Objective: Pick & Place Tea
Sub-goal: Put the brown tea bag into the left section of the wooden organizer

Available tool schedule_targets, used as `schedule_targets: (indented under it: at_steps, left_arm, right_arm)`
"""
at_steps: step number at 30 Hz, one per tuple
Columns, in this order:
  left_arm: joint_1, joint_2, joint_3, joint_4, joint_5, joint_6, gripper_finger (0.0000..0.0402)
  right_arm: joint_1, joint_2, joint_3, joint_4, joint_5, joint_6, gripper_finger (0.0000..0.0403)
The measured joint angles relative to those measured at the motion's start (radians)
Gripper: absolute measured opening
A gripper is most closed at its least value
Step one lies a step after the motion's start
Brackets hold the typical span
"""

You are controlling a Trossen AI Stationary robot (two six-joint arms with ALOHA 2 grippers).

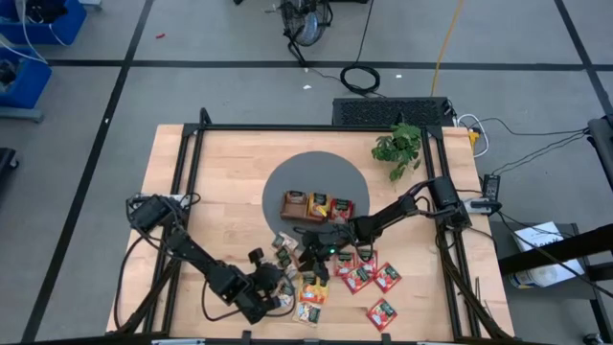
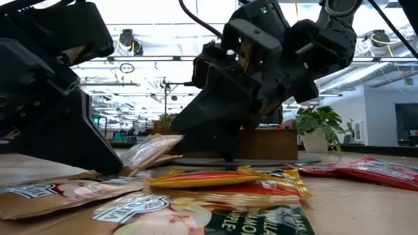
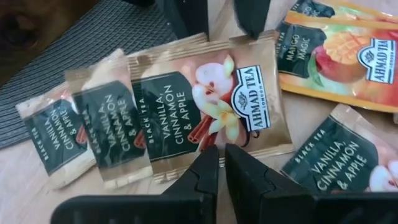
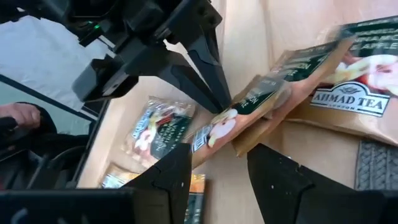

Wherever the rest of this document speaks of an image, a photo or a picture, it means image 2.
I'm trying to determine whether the black aluminium table frame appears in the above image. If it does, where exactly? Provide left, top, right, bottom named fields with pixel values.
left=107, top=140, right=418, bottom=157

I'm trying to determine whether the orange tea packet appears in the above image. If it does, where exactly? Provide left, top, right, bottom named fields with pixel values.
left=146, top=171, right=264, bottom=189
left=150, top=165, right=313, bottom=200

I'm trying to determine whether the wooden three-compartment tray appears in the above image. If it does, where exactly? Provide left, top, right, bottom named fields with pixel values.
left=150, top=120, right=298, bottom=161

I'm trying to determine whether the black ceiling cable reel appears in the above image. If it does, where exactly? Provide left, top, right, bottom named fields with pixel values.
left=364, top=28, right=391, bottom=48
left=118, top=28, right=144, bottom=56

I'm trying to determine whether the white wall picture frame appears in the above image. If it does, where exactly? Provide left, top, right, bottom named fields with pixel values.
left=354, top=120, right=364, bottom=143

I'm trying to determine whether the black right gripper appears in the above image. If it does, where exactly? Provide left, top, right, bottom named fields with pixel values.
left=170, top=19, right=283, bottom=163

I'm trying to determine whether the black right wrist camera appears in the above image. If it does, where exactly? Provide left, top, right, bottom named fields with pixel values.
left=191, top=41, right=241, bottom=91

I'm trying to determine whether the small background potted plant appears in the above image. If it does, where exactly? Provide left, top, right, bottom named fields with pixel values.
left=153, top=113, right=176, bottom=131

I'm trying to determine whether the grey round mat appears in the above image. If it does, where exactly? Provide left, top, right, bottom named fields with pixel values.
left=172, top=155, right=323, bottom=168

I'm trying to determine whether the beige cinnamon apple tea packet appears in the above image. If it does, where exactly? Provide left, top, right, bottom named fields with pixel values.
left=148, top=153, right=184, bottom=169
left=0, top=172, right=146, bottom=220
left=91, top=191, right=316, bottom=235
left=119, top=133, right=185, bottom=178

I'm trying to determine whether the black background gantry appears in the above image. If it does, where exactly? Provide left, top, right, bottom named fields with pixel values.
left=159, top=78, right=197, bottom=115

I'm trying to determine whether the black right camera cable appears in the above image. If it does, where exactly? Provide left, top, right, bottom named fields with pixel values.
left=178, top=0, right=225, bottom=40

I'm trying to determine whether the potted green plant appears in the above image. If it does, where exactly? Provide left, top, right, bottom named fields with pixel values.
left=295, top=104, right=355, bottom=153

